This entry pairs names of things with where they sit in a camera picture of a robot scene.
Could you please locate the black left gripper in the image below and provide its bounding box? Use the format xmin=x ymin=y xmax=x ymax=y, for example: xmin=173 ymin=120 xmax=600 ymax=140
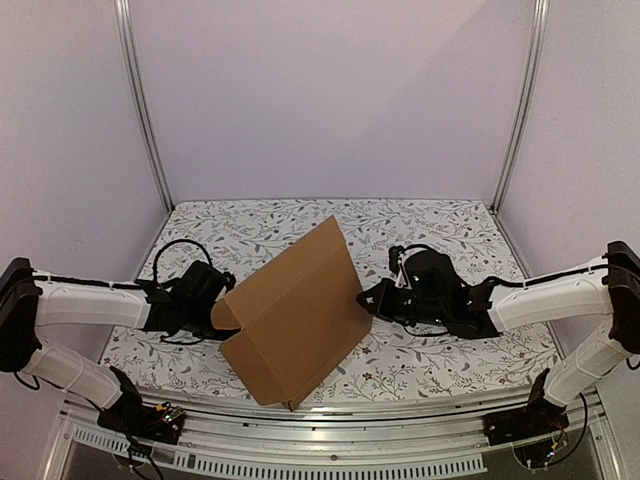
xmin=182 ymin=304 xmax=241 ymax=342

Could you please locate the brown cardboard paper box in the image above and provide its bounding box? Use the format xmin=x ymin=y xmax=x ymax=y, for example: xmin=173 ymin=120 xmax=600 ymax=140
xmin=211 ymin=217 xmax=373 ymax=411

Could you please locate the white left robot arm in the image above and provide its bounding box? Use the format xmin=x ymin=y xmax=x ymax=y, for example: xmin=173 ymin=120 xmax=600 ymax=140
xmin=1 ymin=257 xmax=236 ymax=434

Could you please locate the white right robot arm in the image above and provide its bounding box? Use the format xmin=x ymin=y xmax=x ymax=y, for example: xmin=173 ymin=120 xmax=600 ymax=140
xmin=356 ymin=241 xmax=639 ymax=436

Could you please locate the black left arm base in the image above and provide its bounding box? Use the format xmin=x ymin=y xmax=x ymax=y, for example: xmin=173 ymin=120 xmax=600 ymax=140
xmin=97 ymin=366 xmax=186 ymax=445

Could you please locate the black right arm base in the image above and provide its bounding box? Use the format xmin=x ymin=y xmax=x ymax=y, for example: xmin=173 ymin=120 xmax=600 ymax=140
xmin=482 ymin=368 xmax=569 ymax=469

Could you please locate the floral patterned table mat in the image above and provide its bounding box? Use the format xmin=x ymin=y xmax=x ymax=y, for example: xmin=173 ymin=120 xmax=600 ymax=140
xmin=101 ymin=199 xmax=559 ymax=406

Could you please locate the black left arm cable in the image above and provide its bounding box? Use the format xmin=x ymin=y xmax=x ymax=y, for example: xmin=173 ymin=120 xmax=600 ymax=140
xmin=34 ymin=239 xmax=213 ymax=291

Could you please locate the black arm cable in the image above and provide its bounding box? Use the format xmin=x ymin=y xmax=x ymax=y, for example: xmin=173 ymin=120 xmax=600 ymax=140
xmin=399 ymin=243 xmax=609 ymax=291
xmin=34 ymin=239 xmax=213 ymax=291

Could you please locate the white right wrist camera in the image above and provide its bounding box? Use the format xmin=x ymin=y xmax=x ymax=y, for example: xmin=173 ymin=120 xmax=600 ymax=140
xmin=388 ymin=245 xmax=407 ymax=289

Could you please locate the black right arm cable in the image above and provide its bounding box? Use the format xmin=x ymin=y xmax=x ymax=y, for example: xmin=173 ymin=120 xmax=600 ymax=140
xmin=399 ymin=243 xmax=609 ymax=291

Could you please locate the aluminium front rail frame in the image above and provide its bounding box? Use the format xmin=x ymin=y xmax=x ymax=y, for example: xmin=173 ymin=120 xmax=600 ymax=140
xmin=41 ymin=388 xmax=625 ymax=479

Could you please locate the left aluminium corner post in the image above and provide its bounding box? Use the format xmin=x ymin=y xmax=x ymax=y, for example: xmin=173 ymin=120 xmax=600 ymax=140
xmin=114 ymin=0 xmax=175 ymax=213

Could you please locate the aluminium corner post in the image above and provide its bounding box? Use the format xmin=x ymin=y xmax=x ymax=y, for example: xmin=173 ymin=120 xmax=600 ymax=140
xmin=114 ymin=0 xmax=175 ymax=213
xmin=490 ymin=0 xmax=550 ymax=216

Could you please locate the right aluminium corner post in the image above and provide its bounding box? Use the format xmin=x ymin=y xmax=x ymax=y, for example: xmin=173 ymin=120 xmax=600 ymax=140
xmin=490 ymin=0 xmax=550 ymax=216

